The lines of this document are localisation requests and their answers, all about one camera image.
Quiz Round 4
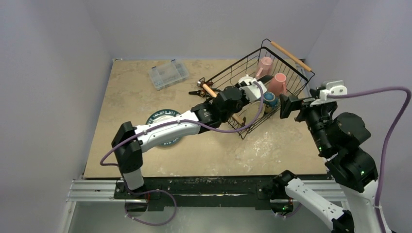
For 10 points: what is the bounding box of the beige round plate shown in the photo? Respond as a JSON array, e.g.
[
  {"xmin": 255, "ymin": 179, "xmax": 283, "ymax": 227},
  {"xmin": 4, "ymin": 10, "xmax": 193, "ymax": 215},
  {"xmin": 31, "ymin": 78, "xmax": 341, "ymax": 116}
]
[{"xmin": 240, "ymin": 101, "xmax": 265, "ymax": 125}]

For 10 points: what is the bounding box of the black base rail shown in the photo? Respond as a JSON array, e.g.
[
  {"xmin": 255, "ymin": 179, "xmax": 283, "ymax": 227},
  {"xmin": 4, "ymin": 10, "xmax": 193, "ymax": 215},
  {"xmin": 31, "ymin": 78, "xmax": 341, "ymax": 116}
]
[{"xmin": 66, "ymin": 174, "xmax": 346, "ymax": 211}]

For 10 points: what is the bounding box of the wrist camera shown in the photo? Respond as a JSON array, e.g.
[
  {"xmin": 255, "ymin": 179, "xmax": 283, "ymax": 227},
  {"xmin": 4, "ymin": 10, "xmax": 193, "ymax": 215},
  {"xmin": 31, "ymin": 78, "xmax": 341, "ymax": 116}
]
[
  {"xmin": 310, "ymin": 80, "xmax": 347, "ymax": 106},
  {"xmin": 238, "ymin": 79, "xmax": 267, "ymax": 103}
]

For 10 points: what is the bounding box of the salmon pink mug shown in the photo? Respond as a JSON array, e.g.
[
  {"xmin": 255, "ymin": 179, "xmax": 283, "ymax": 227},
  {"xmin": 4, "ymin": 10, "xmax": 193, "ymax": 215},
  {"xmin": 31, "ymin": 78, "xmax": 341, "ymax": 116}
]
[{"xmin": 268, "ymin": 73, "xmax": 287, "ymax": 97}]

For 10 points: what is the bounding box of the brown bowl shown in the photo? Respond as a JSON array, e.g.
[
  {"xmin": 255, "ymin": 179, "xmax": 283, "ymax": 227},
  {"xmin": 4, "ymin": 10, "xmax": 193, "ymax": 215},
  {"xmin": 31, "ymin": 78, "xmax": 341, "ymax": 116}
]
[{"xmin": 263, "ymin": 91, "xmax": 278, "ymax": 113}]

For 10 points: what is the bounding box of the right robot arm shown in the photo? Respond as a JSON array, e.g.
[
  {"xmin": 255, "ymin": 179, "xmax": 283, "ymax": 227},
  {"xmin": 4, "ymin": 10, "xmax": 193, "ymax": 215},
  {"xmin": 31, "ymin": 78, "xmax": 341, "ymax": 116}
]
[{"xmin": 272, "ymin": 95, "xmax": 390, "ymax": 233}]

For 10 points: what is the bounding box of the green rimmed white plate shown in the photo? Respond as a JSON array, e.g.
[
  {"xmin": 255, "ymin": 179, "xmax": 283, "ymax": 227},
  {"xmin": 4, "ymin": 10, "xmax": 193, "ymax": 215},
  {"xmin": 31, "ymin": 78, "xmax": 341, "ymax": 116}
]
[{"xmin": 146, "ymin": 109, "xmax": 182, "ymax": 148}]

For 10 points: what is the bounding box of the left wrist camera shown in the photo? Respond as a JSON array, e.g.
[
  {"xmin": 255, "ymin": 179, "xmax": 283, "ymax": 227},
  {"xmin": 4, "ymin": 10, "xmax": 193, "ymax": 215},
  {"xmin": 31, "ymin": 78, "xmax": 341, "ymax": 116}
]
[{"xmin": 238, "ymin": 79, "xmax": 267, "ymax": 103}]

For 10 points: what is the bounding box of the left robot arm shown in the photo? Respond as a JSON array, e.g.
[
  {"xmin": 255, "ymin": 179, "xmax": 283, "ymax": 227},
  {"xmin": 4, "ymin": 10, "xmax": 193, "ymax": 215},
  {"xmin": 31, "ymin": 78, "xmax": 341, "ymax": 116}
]
[{"xmin": 111, "ymin": 86, "xmax": 249, "ymax": 199}]

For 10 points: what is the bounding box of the clear plastic organizer box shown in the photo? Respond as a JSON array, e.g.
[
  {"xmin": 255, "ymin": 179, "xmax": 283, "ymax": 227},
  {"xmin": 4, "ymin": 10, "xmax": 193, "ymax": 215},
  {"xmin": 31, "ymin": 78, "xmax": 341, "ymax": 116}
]
[{"xmin": 148, "ymin": 59, "xmax": 189, "ymax": 91}]

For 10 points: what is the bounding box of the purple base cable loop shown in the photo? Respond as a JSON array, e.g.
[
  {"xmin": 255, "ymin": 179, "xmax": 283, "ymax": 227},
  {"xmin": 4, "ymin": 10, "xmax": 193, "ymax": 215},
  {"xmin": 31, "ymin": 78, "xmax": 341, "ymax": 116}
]
[{"xmin": 124, "ymin": 189, "xmax": 178, "ymax": 227}]

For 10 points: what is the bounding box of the light pink faceted mug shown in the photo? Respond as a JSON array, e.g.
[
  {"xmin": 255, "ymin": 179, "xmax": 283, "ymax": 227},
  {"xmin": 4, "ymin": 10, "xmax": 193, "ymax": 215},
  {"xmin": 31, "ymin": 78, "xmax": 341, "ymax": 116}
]
[{"xmin": 255, "ymin": 56, "xmax": 273, "ymax": 79}]

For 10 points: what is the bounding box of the white two-handled soup cup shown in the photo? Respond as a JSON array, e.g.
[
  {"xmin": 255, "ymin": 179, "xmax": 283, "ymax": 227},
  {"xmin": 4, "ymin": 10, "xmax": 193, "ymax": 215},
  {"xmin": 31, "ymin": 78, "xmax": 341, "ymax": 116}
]
[{"xmin": 238, "ymin": 74, "xmax": 256, "ymax": 86}]

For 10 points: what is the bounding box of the black wire dish rack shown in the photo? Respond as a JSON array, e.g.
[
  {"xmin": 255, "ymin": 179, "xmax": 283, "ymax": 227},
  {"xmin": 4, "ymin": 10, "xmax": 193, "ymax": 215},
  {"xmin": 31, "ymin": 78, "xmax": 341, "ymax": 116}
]
[{"xmin": 197, "ymin": 38, "xmax": 316, "ymax": 139}]

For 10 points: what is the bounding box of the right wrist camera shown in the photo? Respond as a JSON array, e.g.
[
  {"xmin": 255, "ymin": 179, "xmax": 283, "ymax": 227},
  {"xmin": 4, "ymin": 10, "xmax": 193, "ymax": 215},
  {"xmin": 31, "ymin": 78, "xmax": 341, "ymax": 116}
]
[{"xmin": 310, "ymin": 80, "xmax": 347, "ymax": 106}]

